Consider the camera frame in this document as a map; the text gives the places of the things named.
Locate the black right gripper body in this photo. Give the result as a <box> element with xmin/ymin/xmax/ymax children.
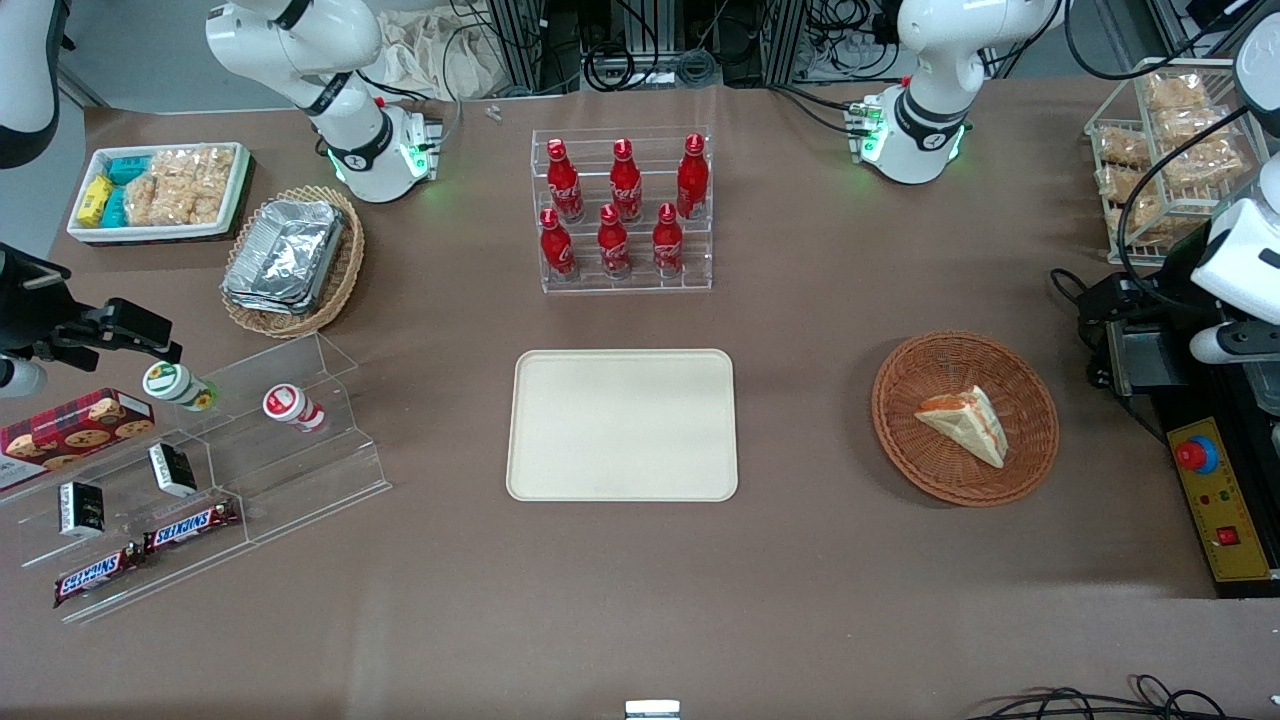
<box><xmin>0</xmin><ymin>243</ymin><xmax>77</xmax><ymax>363</ymax></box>

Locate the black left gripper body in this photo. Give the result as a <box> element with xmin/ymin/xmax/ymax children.
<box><xmin>1148</xmin><ymin>232</ymin><xmax>1219</xmax><ymax>337</ymax></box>

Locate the triangle sandwich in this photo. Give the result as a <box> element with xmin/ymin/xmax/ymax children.
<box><xmin>914</xmin><ymin>385</ymin><xmax>1009</xmax><ymax>470</ymax></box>

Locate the light oval wicker basket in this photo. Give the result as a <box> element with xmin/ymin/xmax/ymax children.
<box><xmin>219</xmin><ymin>184</ymin><xmax>367</xmax><ymax>342</ymax></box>

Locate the brown wicker basket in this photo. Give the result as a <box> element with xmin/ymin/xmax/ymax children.
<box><xmin>870</xmin><ymin>330</ymin><xmax>1061</xmax><ymax>509</ymax></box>

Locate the cream plastic tray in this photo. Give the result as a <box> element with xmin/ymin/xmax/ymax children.
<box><xmin>505</xmin><ymin>348</ymin><xmax>740</xmax><ymax>503</ymax></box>

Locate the green-lid yogurt bottle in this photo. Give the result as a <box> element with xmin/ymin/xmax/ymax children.
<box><xmin>141</xmin><ymin>360</ymin><xmax>219</xmax><ymax>413</ymax></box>

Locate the clear snack bag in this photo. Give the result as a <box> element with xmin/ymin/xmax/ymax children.
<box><xmin>1155</xmin><ymin>104</ymin><xmax>1243</xmax><ymax>153</ymax></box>
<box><xmin>1144</xmin><ymin>71</ymin><xmax>1213</xmax><ymax>113</ymax></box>
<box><xmin>1164</xmin><ymin>140</ymin><xmax>1249</xmax><ymax>193</ymax></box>
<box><xmin>1094</xmin><ymin>127</ymin><xmax>1153</xmax><ymax>168</ymax></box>
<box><xmin>1094</xmin><ymin>164</ymin><xmax>1143</xmax><ymax>203</ymax></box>
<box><xmin>1108</xmin><ymin>194</ymin><xmax>1169</xmax><ymax>248</ymax></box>

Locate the red cookie box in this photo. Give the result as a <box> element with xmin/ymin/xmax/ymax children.
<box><xmin>0</xmin><ymin>387</ymin><xmax>157</xmax><ymax>492</ymax></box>

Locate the white rectangular bin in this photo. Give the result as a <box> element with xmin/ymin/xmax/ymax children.
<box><xmin>66</xmin><ymin>141</ymin><xmax>252</xmax><ymax>245</ymax></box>

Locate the red emergency stop button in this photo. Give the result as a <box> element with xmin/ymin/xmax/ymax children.
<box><xmin>1174</xmin><ymin>435</ymin><xmax>1222</xmax><ymax>477</ymax></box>

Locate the yellow snack box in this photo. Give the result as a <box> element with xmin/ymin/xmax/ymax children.
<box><xmin>77</xmin><ymin>174</ymin><xmax>115</xmax><ymax>228</ymax></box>

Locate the rice cracker bag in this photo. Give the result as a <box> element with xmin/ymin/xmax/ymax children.
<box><xmin>176</xmin><ymin>147</ymin><xmax>237</xmax><ymax>225</ymax></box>
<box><xmin>124</xmin><ymin>150</ymin><xmax>187</xmax><ymax>227</ymax></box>

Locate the aluminium foil container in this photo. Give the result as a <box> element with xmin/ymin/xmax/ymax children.
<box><xmin>227</xmin><ymin>197</ymin><xmax>347</xmax><ymax>303</ymax></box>
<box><xmin>223</xmin><ymin>282</ymin><xmax>337</xmax><ymax>318</ymax></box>

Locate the small black box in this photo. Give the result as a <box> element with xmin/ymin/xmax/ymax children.
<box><xmin>147</xmin><ymin>441</ymin><xmax>199</xmax><ymax>499</ymax></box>
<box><xmin>57</xmin><ymin>480</ymin><xmax>108</xmax><ymax>540</ymax></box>

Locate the yellow control panel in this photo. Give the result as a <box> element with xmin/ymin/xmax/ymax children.
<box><xmin>1167</xmin><ymin>414</ymin><xmax>1277</xmax><ymax>585</ymax></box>

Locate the red-lid yogurt bottle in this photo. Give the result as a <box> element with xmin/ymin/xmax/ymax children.
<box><xmin>261</xmin><ymin>383</ymin><xmax>328</xmax><ymax>434</ymax></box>

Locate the snickers bar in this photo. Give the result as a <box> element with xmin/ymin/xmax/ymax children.
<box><xmin>142</xmin><ymin>496</ymin><xmax>242</xmax><ymax>555</ymax></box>
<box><xmin>52</xmin><ymin>544</ymin><xmax>145</xmax><ymax>610</ymax></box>

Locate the clear acrylic step display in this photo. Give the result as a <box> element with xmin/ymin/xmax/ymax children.
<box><xmin>0</xmin><ymin>331</ymin><xmax>392</xmax><ymax>627</ymax></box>

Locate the beige cloth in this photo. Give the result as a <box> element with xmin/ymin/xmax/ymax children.
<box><xmin>378</xmin><ymin>8</ymin><xmax>506</xmax><ymax>101</ymax></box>

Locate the red cola bottle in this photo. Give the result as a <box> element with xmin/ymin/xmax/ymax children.
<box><xmin>675</xmin><ymin>133</ymin><xmax>711</xmax><ymax>221</ymax></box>
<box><xmin>545</xmin><ymin>138</ymin><xmax>586</xmax><ymax>225</ymax></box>
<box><xmin>539</xmin><ymin>207</ymin><xmax>579</xmax><ymax>280</ymax></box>
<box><xmin>609</xmin><ymin>138</ymin><xmax>645</xmax><ymax>224</ymax></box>
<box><xmin>597</xmin><ymin>203</ymin><xmax>634</xmax><ymax>280</ymax></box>
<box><xmin>651</xmin><ymin>202</ymin><xmax>686</xmax><ymax>279</ymax></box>

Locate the clear acrylic bottle rack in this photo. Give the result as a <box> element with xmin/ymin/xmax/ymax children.
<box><xmin>529</xmin><ymin>126</ymin><xmax>714</xmax><ymax>295</ymax></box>

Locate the black looped cable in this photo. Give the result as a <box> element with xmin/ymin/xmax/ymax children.
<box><xmin>1048</xmin><ymin>266</ymin><xmax>1113</xmax><ymax>393</ymax></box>

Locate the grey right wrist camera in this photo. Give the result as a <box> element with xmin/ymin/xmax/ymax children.
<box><xmin>0</xmin><ymin>358</ymin><xmax>48</xmax><ymax>401</ymax></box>

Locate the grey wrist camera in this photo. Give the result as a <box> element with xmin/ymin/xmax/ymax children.
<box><xmin>0</xmin><ymin>358</ymin><xmax>48</xmax><ymax>401</ymax></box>
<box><xmin>1189</xmin><ymin>320</ymin><xmax>1280</xmax><ymax>365</ymax></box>

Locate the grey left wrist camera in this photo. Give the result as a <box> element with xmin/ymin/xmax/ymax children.
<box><xmin>1189</xmin><ymin>320</ymin><xmax>1280</xmax><ymax>365</ymax></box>

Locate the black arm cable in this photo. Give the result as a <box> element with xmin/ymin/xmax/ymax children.
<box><xmin>1116</xmin><ymin>104</ymin><xmax>1253</xmax><ymax>293</ymax></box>

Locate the white wire rack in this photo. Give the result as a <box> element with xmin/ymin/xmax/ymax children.
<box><xmin>1084</xmin><ymin>57</ymin><xmax>1273</xmax><ymax>267</ymax></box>

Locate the black cable bundle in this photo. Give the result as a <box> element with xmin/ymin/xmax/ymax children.
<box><xmin>962</xmin><ymin>674</ymin><xmax>1280</xmax><ymax>720</ymax></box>

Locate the aluminium frame profile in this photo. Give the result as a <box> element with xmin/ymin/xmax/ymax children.
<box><xmin>486</xmin><ymin>0</ymin><xmax>583</xmax><ymax>95</ymax></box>

